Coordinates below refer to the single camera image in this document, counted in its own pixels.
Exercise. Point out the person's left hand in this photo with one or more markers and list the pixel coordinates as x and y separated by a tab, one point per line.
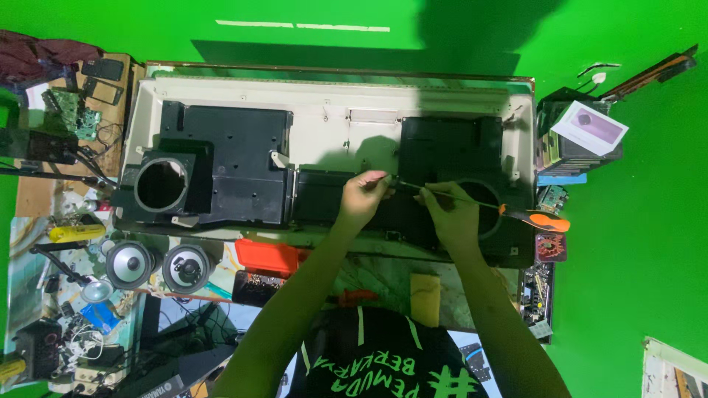
359	202

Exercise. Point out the person's right hand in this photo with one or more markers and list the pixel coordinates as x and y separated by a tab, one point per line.
456	221

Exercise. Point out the person's right fingers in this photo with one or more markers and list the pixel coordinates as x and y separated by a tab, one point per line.
437	196

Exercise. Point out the person's left fingers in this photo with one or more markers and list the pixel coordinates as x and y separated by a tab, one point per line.
377	182

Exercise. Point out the black rectangular plastic cover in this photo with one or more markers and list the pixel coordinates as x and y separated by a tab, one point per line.
318	193

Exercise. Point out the cream keyboard casing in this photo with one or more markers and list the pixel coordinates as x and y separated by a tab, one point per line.
332	110

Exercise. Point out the yellow sponge block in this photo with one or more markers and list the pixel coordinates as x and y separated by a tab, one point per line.
425	298

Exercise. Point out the small green circuit board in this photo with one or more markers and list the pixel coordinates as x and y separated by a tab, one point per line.
553	198

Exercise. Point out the red gear part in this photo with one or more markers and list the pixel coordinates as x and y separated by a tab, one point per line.
551	247

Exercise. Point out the blue flat box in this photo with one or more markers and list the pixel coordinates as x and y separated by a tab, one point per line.
561	179

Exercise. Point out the orange plastic case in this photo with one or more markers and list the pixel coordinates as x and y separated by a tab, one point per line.
265	257

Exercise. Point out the stack of electronic devices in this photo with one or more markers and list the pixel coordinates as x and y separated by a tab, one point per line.
564	152

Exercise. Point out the long black circuit board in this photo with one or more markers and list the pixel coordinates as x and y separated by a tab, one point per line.
536	296

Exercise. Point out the black tray of screws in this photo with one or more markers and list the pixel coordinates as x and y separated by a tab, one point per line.
255	288

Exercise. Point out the white box with purple print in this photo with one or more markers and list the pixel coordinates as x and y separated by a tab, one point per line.
590	127

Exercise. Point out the black shirt with green print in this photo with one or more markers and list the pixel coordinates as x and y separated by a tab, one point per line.
381	359

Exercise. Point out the grey cone loudspeaker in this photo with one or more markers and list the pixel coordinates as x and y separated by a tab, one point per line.
130	264
187	268

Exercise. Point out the brown wooden strip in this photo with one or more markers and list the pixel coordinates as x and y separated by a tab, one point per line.
652	74

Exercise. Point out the brown wooden board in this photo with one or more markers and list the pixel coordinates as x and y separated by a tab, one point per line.
110	127

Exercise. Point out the yellow flashlight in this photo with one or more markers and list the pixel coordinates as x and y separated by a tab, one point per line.
76	233

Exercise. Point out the blue card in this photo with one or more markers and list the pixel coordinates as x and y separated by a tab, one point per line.
100	316

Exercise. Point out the black metal rod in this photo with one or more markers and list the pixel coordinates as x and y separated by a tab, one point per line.
52	177

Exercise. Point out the cream power strip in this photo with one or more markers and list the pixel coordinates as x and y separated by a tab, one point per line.
94	377

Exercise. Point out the maroon cloth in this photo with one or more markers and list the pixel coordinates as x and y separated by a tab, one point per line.
38	58

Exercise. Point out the black electronic device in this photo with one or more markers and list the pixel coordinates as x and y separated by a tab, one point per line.
37	345

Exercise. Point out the black speaker enclosure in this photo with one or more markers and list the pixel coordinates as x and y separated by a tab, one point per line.
232	160
442	146

